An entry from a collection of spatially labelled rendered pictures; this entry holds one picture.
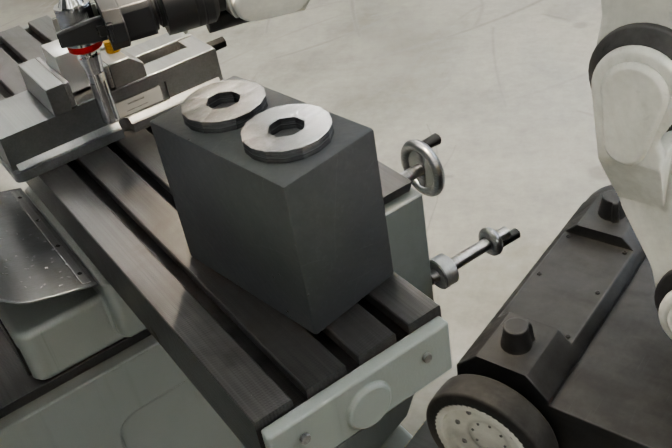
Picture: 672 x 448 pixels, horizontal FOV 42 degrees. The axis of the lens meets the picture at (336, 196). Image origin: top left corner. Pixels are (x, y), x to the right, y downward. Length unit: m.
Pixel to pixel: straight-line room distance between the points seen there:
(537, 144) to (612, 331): 1.53
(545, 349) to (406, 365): 0.45
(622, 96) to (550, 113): 1.95
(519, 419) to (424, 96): 2.07
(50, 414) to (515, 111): 2.14
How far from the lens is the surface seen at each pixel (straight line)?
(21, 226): 1.33
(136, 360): 1.29
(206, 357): 0.91
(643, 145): 1.12
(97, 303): 1.22
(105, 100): 1.24
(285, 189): 0.78
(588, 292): 1.44
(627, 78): 1.08
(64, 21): 1.19
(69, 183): 1.26
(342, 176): 0.83
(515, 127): 2.97
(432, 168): 1.60
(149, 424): 1.38
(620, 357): 1.37
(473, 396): 1.27
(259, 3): 1.19
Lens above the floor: 1.55
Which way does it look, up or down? 35 degrees down
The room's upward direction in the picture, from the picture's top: 10 degrees counter-clockwise
